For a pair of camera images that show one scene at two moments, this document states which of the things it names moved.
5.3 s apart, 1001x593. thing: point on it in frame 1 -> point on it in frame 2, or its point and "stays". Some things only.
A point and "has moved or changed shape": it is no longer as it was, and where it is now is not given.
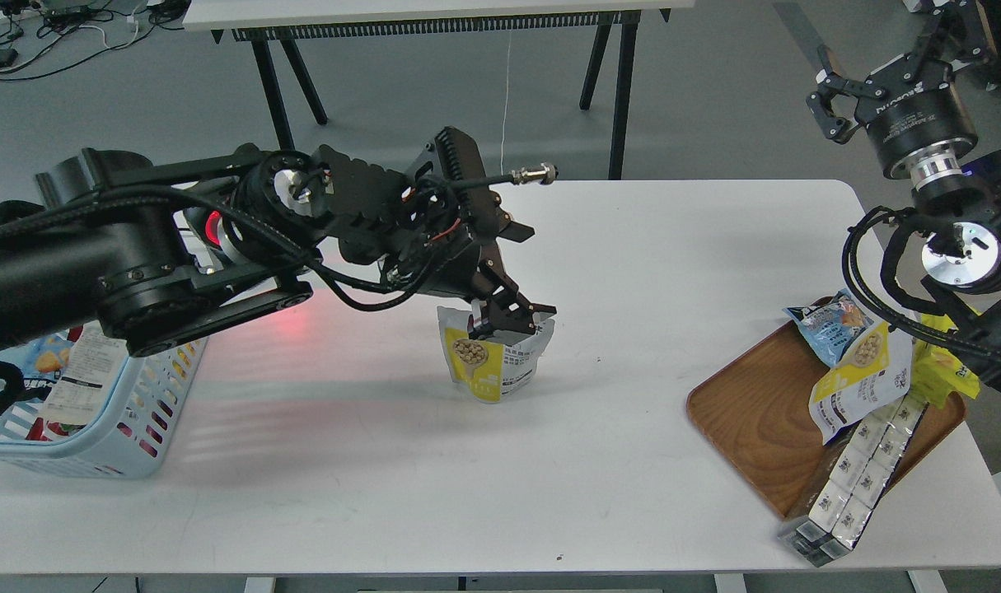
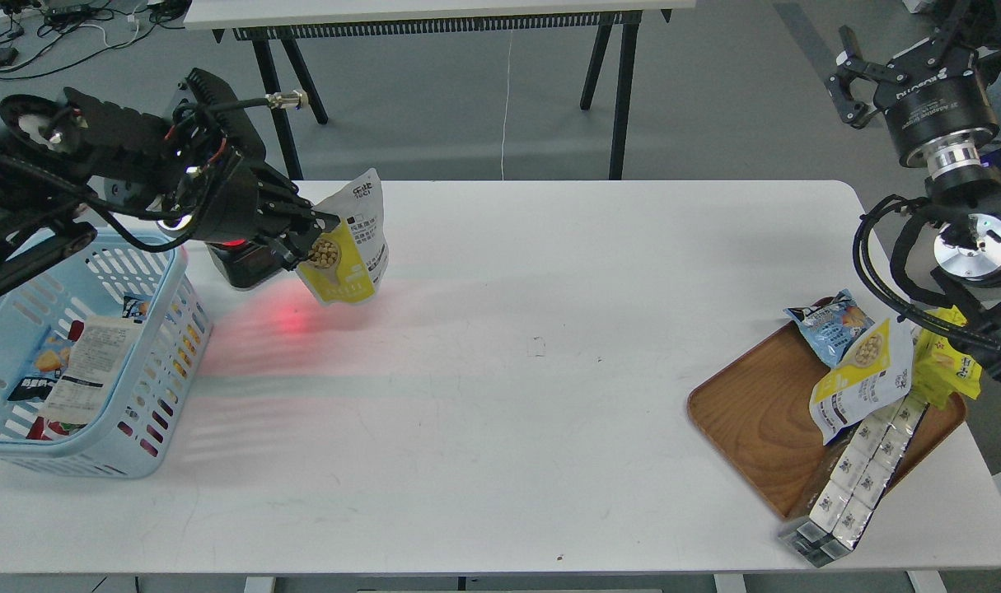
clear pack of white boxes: [863, 461] stays
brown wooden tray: [756, 408] stays
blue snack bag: [831, 324] stays
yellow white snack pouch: [877, 369] stays
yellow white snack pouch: [496, 366] has moved or changed shape
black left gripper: [431, 227] -> [221, 180]
